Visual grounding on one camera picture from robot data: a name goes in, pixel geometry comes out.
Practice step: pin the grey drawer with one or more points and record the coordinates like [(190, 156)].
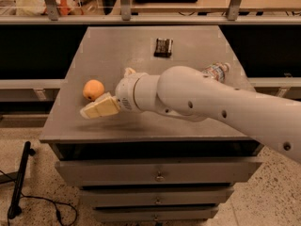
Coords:
[(155, 214), (158, 171), (147, 196)]

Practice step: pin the black snack packet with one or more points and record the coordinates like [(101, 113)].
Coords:
[(163, 48)]

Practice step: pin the top grey drawer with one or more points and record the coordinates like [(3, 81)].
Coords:
[(158, 171)]

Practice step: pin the middle grey drawer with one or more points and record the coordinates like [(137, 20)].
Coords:
[(147, 196)]

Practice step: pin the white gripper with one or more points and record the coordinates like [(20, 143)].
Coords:
[(124, 93)]

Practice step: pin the clear plastic water bottle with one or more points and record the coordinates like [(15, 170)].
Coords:
[(217, 71)]

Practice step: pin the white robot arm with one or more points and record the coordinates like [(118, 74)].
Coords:
[(188, 94)]

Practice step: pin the orange fruit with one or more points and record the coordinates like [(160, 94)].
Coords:
[(93, 89)]

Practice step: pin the bottom grey drawer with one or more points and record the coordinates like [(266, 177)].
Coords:
[(155, 214)]

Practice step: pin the black stand leg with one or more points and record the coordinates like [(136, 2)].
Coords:
[(14, 209)]

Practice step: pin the grey metal railing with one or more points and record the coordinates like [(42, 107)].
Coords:
[(132, 12)]

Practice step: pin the grey metal drawer cabinet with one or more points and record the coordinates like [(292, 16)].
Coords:
[(103, 54)]

